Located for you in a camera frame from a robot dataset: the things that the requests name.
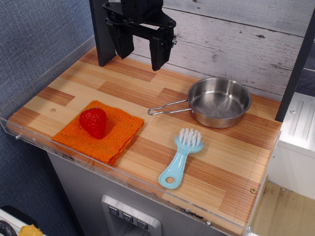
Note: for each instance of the silver dispenser button panel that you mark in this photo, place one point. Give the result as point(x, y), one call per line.
point(125, 220)

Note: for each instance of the stainless steel saucepan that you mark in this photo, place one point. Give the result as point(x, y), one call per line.
point(214, 102)

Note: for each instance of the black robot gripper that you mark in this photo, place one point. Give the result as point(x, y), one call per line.
point(145, 19)

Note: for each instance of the light blue dish brush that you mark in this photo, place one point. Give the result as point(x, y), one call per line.
point(188, 141)

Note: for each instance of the red toy strawberry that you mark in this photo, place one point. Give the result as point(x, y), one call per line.
point(94, 121)

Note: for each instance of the grey toy fridge cabinet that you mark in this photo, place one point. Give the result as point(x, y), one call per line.
point(134, 182)

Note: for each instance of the orange knitted cloth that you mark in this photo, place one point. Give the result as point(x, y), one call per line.
point(121, 128)

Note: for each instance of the white toy sink counter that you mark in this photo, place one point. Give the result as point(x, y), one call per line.
point(292, 164)

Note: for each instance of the dark grey left post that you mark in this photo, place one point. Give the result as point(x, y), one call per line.
point(104, 45)

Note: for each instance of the dark grey right post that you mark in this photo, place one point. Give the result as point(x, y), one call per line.
point(297, 70)

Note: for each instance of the yellow object at corner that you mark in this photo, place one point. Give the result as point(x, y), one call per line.
point(30, 230)

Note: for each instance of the black and white object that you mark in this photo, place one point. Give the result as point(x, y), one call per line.
point(15, 218)

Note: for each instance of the dark grey post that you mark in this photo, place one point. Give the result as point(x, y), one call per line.
point(104, 45)
point(297, 70)

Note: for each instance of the clear acrylic guard rail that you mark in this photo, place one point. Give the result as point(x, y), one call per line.
point(218, 178)

